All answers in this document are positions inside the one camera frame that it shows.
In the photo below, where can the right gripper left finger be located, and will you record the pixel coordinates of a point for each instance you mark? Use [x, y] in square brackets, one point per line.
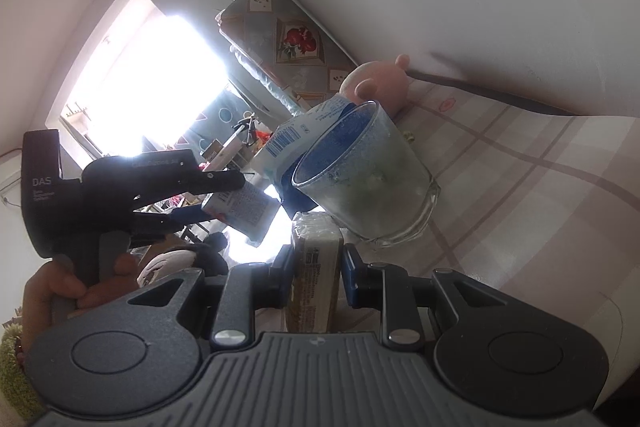
[279, 278]

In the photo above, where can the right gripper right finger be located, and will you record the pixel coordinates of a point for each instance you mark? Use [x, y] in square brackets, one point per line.
[362, 283]

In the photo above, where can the gold foil packet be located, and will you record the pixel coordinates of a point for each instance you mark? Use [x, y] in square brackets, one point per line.
[317, 248]

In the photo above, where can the white tissue roll pack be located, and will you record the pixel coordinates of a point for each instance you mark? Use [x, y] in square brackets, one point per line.
[248, 211]

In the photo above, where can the left hand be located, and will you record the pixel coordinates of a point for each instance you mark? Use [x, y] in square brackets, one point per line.
[53, 280]

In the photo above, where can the black-haired plush doll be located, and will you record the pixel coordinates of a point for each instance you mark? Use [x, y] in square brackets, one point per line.
[205, 255]

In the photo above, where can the clear glass jar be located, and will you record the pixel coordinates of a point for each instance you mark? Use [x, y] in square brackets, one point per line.
[364, 173]

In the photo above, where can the blue white wipes pack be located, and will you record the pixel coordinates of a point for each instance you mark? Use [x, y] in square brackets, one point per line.
[301, 157]

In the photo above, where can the folding table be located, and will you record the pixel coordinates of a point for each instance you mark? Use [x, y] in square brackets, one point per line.
[237, 152]

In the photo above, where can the green sleeve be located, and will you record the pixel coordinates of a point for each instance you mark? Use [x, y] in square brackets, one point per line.
[19, 401]

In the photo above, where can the pink pig plush toy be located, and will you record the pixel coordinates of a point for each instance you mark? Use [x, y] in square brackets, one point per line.
[384, 82]

